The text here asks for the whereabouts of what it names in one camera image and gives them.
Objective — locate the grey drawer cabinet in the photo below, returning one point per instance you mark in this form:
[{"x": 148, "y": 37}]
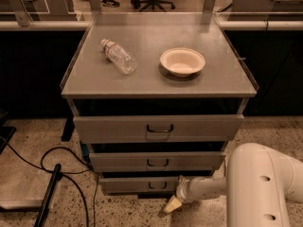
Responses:
[{"x": 93, "y": 87}]

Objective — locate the white paper bowl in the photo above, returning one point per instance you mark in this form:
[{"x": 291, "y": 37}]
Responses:
[{"x": 182, "y": 62}]

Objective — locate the grey drawer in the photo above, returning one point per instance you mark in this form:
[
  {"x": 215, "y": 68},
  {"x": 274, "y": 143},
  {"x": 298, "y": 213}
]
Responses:
[
  {"x": 140, "y": 185},
  {"x": 157, "y": 128},
  {"x": 156, "y": 161}
]

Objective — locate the grey metal floor plate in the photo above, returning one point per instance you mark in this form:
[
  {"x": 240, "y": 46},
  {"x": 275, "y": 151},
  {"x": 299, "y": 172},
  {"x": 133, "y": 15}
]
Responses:
[{"x": 21, "y": 205}]

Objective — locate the clear plastic water bottle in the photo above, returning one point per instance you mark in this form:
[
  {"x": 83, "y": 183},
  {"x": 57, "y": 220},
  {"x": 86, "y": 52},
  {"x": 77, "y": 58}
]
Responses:
[{"x": 123, "y": 61}]

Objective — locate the white horizontal rail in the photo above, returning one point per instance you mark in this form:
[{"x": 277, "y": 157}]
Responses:
[{"x": 224, "y": 25}]

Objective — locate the black stand leg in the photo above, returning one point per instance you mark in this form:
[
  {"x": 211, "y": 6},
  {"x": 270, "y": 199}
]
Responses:
[{"x": 55, "y": 177}]

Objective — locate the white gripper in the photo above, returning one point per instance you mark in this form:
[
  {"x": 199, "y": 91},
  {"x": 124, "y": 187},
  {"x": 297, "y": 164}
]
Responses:
[{"x": 184, "y": 189}]

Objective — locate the person's black sneaker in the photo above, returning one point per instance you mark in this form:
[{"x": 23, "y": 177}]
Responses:
[{"x": 110, "y": 4}]

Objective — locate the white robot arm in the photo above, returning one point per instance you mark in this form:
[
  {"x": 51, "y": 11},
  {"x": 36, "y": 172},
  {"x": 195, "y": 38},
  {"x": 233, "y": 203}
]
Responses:
[{"x": 258, "y": 183}]

